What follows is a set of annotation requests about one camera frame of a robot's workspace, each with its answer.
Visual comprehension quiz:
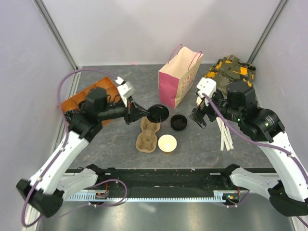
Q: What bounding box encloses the brown pulp cup carrier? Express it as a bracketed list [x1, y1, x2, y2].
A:
[135, 117, 161, 153]

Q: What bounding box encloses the white slotted cable duct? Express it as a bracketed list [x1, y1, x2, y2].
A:
[66, 190, 237, 203]

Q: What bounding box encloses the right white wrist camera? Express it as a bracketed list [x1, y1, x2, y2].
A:
[197, 77, 217, 99]

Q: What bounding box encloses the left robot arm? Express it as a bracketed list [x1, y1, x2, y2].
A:
[16, 82, 149, 218]

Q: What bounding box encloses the white wrapped straw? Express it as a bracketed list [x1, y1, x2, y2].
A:
[216, 117, 230, 151]
[217, 118, 234, 151]

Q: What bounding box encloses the dark rolled tie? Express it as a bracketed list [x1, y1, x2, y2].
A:
[64, 109, 79, 124]

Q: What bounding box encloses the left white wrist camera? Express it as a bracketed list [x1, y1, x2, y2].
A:
[115, 77, 135, 107]

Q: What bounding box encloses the camouflage folded cloth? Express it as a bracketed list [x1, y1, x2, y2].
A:
[205, 55, 256, 98]

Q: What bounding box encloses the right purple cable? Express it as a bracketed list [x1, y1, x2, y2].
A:
[202, 92, 308, 221]

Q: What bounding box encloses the black cup lid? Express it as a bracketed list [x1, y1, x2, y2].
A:
[170, 114, 188, 131]
[147, 104, 169, 123]

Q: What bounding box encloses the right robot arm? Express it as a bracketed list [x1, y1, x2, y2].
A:
[191, 77, 308, 217]

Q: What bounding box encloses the orange compartment tray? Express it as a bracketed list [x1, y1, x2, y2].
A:
[61, 77, 121, 116]

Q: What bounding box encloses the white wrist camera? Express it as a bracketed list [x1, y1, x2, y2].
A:
[115, 77, 135, 107]
[197, 77, 217, 99]

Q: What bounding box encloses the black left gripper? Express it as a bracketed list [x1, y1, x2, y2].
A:
[99, 96, 150, 125]

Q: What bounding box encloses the brown paper cup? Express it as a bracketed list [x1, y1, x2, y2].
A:
[157, 134, 178, 155]

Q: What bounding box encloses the pink and cream paper bag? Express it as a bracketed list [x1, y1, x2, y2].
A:
[158, 44, 204, 109]

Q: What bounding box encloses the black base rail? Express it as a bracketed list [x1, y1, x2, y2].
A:
[64, 164, 280, 200]

